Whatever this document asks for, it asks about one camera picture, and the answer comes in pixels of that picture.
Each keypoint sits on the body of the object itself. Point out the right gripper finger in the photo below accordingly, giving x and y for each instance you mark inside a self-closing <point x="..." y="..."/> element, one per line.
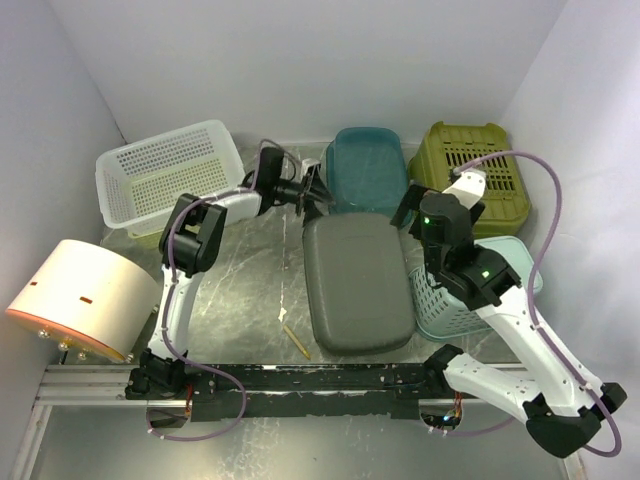
<point x="476" y="211"/>
<point x="410" y="202"/>

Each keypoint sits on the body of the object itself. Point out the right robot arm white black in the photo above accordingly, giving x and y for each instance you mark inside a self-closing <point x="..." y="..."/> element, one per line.
<point x="564" y="404"/>

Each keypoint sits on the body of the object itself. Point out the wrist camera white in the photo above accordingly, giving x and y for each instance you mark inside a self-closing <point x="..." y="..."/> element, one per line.
<point x="467" y="185"/>
<point x="309" y="164"/>

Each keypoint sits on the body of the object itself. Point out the cream cylindrical appliance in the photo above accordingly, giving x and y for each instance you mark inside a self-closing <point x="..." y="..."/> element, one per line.
<point x="87" y="297"/>

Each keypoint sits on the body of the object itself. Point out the white perforated basket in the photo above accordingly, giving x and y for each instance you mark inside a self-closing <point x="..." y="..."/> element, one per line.
<point x="139" y="184"/>

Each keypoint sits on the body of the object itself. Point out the grey plastic tub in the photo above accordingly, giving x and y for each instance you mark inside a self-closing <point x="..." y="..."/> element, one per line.
<point x="358" y="290"/>

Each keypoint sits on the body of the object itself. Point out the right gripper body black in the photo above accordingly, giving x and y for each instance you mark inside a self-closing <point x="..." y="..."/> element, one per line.
<point x="415" y="230"/>

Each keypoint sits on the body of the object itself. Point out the small wooden stick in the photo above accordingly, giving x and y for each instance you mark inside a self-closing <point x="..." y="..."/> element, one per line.
<point x="292" y="336"/>

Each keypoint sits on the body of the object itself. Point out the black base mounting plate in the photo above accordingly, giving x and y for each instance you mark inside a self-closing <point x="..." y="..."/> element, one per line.
<point x="397" y="390"/>

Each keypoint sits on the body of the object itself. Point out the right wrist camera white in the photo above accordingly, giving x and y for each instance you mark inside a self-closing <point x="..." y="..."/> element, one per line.
<point x="467" y="185"/>

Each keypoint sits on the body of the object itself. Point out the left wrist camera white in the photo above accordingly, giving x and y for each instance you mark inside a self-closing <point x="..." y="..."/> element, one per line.
<point x="309" y="164"/>

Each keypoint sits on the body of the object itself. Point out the light blue perforated basket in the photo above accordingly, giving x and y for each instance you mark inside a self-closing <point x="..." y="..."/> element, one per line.
<point x="450" y="305"/>

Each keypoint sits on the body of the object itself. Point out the teal transparent plastic tub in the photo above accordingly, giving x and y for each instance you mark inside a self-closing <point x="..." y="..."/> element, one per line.
<point x="366" y="171"/>

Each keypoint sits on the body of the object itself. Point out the pale yellow perforated basket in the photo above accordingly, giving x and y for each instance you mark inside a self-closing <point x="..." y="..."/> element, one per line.
<point x="148" y="241"/>

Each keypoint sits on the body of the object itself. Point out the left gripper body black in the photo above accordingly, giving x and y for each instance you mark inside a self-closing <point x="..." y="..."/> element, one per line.
<point x="289" y="192"/>

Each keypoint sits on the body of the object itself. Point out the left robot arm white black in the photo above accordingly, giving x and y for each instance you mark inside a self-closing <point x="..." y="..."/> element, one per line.
<point x="190" y="245"/>

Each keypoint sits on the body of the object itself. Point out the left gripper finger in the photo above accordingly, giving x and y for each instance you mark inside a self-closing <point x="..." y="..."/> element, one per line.
<point x="316" y="201"/>
<point x="310" y="182"/>

